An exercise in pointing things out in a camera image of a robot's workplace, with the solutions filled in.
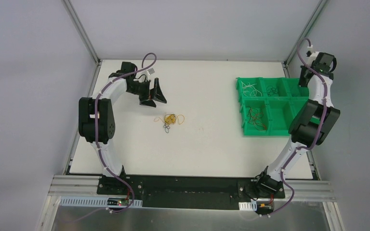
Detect purple wire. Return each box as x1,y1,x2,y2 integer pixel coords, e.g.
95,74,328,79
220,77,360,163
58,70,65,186
265,85,280,97

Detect control circuit board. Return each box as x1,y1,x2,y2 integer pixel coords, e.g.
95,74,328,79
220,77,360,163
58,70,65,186
257,203,274,210
107,198,130,206

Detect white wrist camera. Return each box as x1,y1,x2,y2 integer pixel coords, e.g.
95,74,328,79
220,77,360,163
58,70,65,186
146,68,155,76
305,45,319,59

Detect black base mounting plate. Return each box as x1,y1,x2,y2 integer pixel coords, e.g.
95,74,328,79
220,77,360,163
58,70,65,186
97,175,285,210

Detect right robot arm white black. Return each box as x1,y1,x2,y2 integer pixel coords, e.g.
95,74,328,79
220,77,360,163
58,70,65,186
252,52,341,197

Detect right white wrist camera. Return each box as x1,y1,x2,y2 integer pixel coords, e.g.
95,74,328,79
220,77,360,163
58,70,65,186
305,45,319,59

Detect left control circuit board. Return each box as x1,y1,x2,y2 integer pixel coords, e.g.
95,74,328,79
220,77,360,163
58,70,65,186
107,198,130,206

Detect red wire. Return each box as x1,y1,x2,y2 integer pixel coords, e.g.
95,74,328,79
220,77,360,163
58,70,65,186
247,106,269,131

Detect right control circuit board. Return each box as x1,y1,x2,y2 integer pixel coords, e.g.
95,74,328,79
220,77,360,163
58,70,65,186
257,203,274,210

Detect white wire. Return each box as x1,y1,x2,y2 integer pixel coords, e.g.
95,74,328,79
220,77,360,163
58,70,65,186
240,80,263,98

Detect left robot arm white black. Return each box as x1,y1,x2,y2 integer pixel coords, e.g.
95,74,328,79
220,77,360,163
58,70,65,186
79,62,167,195

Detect green divided plastic bin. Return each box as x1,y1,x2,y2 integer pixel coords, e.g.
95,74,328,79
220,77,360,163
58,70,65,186
236,77,309,137

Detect aluminium frame rail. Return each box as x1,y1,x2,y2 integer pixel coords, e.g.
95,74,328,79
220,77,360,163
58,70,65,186
48,175,336,202

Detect yellow blue wire bundle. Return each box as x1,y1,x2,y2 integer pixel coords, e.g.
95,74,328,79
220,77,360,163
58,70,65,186
154,113,185,126

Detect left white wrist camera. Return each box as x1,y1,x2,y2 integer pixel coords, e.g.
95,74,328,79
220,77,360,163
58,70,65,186
146,68,155,76

